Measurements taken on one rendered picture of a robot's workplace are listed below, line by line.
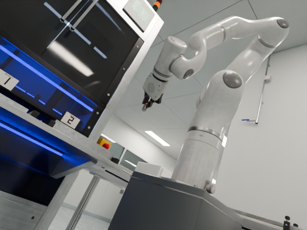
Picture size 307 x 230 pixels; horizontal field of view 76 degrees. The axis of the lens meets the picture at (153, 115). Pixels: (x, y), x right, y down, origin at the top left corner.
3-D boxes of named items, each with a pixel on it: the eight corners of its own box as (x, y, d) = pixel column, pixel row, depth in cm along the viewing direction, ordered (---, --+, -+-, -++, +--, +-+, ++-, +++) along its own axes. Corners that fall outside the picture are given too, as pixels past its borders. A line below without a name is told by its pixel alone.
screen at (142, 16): (122, 8, 135) (135, -9, 144) (143, 32, 146) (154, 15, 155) (123, 7, 134) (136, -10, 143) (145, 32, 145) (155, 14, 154)
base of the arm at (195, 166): (230, 212, 58) (242, 154, 65) (199, 190, 47) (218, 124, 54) (178, 195, 71) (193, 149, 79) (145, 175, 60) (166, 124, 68)
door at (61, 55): (39, 57, 101) (96, -8, 125) (105, 106, 123) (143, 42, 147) (39, 57, 100) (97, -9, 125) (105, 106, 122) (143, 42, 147)
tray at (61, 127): (32, 130, 92) (37, 123, 94) (79, 155, 106) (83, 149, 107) (50, 128, 67) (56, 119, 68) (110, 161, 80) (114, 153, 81)
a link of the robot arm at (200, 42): (233, 56, 86) (179, 87, 76) (207, 37, 93) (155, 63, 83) (241, 39, 79) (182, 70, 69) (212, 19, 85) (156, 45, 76)
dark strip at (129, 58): (81, 131, 111) (139, 37, 144) (87, 135, 114) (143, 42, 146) (82, 131, 110) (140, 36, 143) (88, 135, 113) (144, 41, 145)
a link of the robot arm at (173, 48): (177, 76, 83) (164, 63, 87) (193, 48, 75) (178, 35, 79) (164, 77, 77) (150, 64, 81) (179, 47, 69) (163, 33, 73)
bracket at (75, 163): (50, 175, 98) (64, 152, 104) (55, 178, 100) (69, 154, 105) (73, 190, 73) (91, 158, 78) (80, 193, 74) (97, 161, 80)
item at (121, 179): (77, 164, 117) (91, 140, 123) (68, 161, 128) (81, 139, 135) (153, 201, 152) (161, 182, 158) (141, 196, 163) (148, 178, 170)
